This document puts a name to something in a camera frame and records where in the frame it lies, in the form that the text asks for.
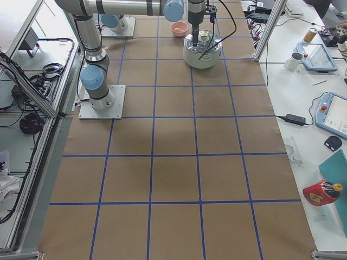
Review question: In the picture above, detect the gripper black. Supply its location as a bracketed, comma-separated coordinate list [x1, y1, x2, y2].
[188, 10, 203, 47]

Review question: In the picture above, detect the glass pot lid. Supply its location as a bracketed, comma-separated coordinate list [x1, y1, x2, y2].
[184, 30, 222, 55]

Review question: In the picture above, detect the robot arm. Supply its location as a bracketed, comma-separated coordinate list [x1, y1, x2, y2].
[101, 14, 128, 34]
[56, 1, 184, 111]

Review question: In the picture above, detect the pale green cooking pot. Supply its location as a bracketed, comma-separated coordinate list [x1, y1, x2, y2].
[183, 30, 222, 69]

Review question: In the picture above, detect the pink bowl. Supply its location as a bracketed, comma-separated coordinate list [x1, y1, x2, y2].
[170, 22, 189, 37]

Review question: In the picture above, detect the white mug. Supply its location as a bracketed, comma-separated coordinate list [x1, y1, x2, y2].
[284, 52, 303, 71]

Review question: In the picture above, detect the yellow can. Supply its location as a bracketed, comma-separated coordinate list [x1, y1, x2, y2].
[303, 28, 318, 43]

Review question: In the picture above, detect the far blue teach pendant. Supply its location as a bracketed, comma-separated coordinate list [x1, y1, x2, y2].
[297, 42, 338, 73]

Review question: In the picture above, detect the blue teach pendant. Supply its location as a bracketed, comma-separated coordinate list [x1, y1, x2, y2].
[314, 92, 346, 139]
[297, 42, 338, 73]

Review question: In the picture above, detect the black power adapter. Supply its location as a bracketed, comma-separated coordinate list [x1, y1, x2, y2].
[277, 114, 310, 126]

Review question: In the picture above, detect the near blue teach pendant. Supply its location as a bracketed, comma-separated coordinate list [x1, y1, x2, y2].
[314, 92, 346, 139]

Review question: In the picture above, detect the black round device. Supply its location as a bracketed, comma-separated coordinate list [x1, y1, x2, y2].
[324, 135, 342, 152]

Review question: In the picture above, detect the teal board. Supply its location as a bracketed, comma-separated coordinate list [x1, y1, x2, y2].
[318, 149, 346, 236]

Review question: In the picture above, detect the red bottle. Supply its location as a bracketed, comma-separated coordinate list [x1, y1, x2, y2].
[303, 179, 343, 206]

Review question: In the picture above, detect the white cloth pile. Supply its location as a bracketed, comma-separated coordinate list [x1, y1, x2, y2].
[0, 150, 20, 209]

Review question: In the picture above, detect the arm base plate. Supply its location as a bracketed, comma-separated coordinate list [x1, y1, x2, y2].
[101, 14, 136, 38]
[79, 85, 126, 120]

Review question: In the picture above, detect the aluminium frame post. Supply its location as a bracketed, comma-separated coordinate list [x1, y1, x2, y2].
[253, 0, 287, 62]

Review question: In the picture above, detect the clear plastic bracket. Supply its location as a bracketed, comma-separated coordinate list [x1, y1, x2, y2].
[283, 136, 303, 166]

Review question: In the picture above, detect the black coiled cable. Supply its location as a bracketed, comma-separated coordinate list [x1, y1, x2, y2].
[19, 113, 46, 136]

